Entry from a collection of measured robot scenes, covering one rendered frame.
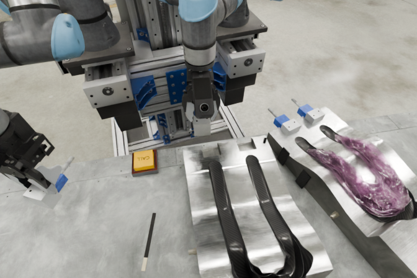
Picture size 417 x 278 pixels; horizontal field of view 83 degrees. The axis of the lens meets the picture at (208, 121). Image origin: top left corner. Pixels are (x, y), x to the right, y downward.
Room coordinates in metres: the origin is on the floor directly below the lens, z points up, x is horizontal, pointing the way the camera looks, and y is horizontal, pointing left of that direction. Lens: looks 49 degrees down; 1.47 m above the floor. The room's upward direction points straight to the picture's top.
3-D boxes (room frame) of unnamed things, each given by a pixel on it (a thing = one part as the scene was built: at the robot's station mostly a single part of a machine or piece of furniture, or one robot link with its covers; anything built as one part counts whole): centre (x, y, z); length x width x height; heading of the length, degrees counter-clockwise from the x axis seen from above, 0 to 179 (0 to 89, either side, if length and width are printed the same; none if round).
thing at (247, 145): (0.42, -0.11, 0.87); 0.05 x 0.05 x 0.04; 11
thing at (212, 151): (0.40, -0.01, 0.87); 0.05 x 0.05 x 0.04; 11
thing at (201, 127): (0.50, 0.02, 0.93); 0.13 x 0.05 x 0.05; 4
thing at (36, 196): (0.28, 0.38, 0.93); 0.13 x 0.05 x 0.05; 166
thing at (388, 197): (0.33, -0.42, 0.90); 0.26 x 0.18 x 0.08; 28
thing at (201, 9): (0.48, 0.02, 1.25); 0.09 x 0.08 x 0.11; 149
